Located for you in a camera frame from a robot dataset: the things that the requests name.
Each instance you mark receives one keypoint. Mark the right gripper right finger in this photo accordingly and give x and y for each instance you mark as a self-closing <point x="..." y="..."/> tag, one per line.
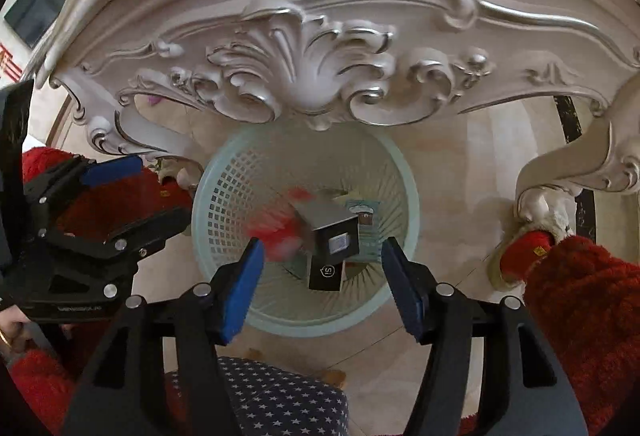
<point x="524" y="389"/>

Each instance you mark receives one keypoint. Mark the black small carton box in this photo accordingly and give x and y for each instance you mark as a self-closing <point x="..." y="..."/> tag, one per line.
<point x="330" y="237"/>

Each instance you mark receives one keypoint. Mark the navy star patterned trousers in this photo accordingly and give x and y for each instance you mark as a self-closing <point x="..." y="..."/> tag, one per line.
<point x="268" y="400"/>

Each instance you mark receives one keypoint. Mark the ornate white carved table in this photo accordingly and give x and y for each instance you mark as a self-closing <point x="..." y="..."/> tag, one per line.
<point x="377" y="62"/>

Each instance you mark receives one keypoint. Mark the red snack wrapper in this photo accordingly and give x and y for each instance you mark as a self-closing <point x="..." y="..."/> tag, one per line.
<point x="278" y="226"/>

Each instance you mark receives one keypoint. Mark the red fuzzy left sleeve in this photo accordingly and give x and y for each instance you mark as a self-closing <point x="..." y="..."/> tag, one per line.
<point x="96" y="214"/>

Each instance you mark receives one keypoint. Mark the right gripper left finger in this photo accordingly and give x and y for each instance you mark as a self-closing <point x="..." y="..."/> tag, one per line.
<point x="122" y="390"/>

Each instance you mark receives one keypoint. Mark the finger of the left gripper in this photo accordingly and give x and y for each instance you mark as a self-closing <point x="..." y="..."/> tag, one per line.
<point x="98" y="174"/>
<point x="157" y="227"/>

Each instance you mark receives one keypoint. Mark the teal paper package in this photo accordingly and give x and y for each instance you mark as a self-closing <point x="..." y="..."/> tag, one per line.
<point x="369" y="233"/>

